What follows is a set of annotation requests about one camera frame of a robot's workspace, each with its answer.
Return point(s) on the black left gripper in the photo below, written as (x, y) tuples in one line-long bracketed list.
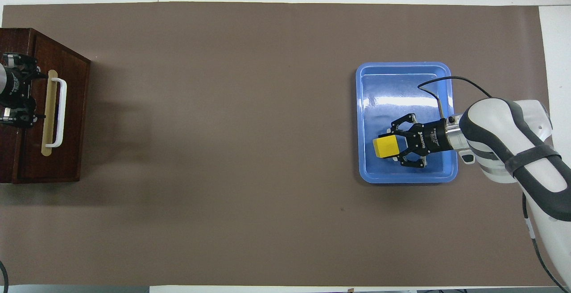
[(15, 88)]

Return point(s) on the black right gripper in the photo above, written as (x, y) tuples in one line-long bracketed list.
[(430, 137)]

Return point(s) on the yellow cube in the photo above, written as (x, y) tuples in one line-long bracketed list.
[(387, 146)]

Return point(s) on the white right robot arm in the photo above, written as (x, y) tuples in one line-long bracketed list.
[(513, 141)]

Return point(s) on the blue plastic tray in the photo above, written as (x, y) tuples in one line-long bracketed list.
[(401, 88)]

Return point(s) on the dark brown wooden cabinet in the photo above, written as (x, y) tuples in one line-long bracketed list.
[(13, 159)]

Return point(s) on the brown table mat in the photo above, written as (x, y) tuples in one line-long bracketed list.
[(223, 150)]

